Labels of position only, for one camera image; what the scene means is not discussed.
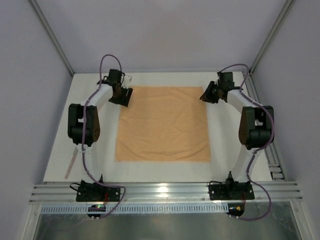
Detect black controller board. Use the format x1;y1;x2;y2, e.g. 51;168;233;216
87;204;106;220
226;203;245;220

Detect right side aluminium rail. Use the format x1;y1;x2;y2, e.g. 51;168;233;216
237;71;286;182

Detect left frame post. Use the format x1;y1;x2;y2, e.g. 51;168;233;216
27;0;75;77

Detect front aluminium rail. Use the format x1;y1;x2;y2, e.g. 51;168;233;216
29;181;303;204

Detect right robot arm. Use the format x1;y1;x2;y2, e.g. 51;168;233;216
199;71;275;183

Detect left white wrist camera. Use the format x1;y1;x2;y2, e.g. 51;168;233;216
121;75;132;89

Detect right black controller board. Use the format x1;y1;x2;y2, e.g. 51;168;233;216
226;203;245;220

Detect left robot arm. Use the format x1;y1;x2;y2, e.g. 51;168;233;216
67;69;133;186

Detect left black controller board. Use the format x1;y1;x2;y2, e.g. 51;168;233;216
87;204;106;220

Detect aluminium rail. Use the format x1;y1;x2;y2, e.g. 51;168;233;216
29;181;303;204
237;71;286;182

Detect frame post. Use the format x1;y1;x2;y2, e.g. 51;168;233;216
27;0;75;77
249;0;296;74

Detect white slotted cable duct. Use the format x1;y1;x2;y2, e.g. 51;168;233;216
40;202;228;215

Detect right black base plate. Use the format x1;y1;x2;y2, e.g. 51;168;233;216
208;181;255;201

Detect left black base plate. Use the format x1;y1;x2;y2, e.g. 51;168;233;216
70;180;121;203

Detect orange cloth napkin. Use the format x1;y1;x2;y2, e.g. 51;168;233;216
115;86;211;163

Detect right frame post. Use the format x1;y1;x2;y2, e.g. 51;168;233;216
249;0;296;74

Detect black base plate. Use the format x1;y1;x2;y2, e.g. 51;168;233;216
208;181;255;201
70;180;121;203

